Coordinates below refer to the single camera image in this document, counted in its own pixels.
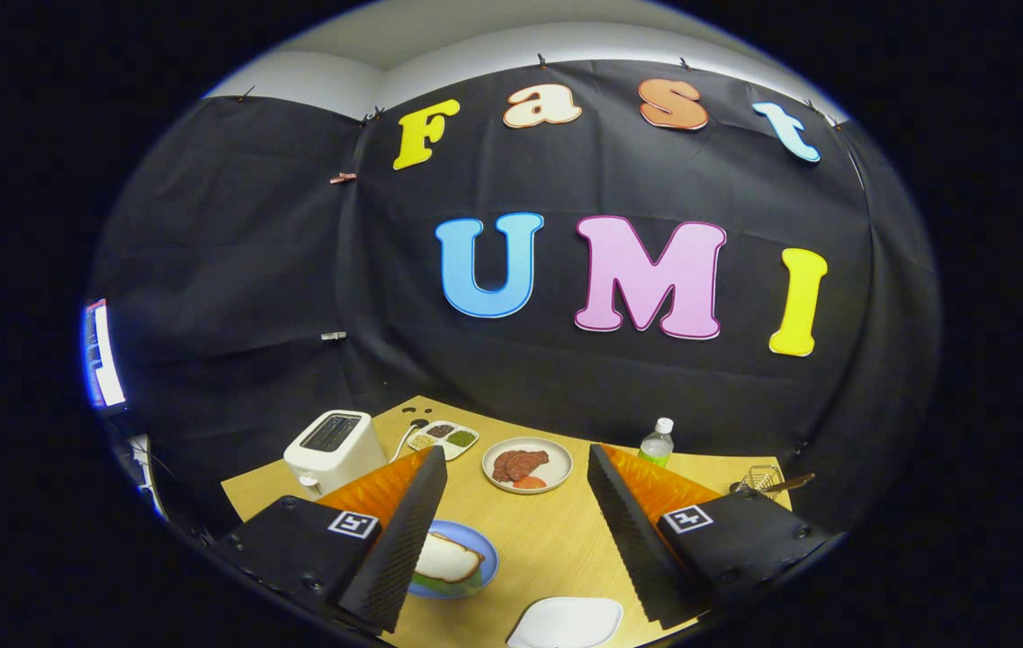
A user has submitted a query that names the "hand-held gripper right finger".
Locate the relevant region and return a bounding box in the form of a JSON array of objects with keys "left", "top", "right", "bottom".
[{"left": 587, "top": 443, "right": 831, "bottom": 629}]

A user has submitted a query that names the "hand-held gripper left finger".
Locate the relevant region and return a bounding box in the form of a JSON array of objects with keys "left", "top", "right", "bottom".
[{"left": 216, "top": 445, "right": 449, "bottom": 634}]

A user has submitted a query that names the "toasted bread slice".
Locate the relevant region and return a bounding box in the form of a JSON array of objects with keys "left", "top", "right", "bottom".
[{"left": 412, "top": 531, "right": 486, "bottom": 584}]

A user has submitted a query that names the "blue round plate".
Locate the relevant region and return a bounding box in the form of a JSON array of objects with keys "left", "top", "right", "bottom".
[{"left": 408, "top": 519, "right": 500, "bottom": 600}]

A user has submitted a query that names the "white square plate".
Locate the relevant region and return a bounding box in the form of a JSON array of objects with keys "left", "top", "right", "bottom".
[{"left": 506, "top": 596, "right": 625, "bottom": 648}]

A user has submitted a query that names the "green label water bottle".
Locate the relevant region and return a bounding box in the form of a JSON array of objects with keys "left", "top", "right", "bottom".
[{"left": 638, "top": 418, "right": 676, "bottom": 469}]

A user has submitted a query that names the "white toaster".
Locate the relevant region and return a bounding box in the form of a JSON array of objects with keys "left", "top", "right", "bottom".
[{"left": 283, "top": 409, "right": 388, "bottom": 499}]

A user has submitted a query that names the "white round plate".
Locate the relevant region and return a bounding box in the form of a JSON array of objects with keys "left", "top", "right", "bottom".
[{"left": 481, "top": 436, "right": 574, "bottom": 495}]

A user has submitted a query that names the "white divided bean dish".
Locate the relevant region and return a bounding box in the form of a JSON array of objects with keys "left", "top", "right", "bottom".
[{"left": 407, "top": 419, "right": 480, "bottom": 462}]

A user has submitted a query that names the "white side table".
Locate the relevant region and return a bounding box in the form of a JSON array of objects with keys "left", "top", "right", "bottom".
[{"left": 127, "top": 434, "right": 168, "bottom": 521}]

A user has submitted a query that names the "black backdrop cloth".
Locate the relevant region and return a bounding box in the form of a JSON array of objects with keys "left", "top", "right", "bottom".
[{"left": 86, "top": 58, "right": 942, "bottom": 541}]

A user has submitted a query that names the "computer monitor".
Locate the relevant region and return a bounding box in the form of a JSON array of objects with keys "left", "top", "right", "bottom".
[{"left": 82, "top": 299, "right": 128, "bottom": 411}]

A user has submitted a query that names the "wooden handled utensil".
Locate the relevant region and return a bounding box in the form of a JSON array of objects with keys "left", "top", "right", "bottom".
[{"left": 729, "top": 474, "right": 817, "bottom": 495}]

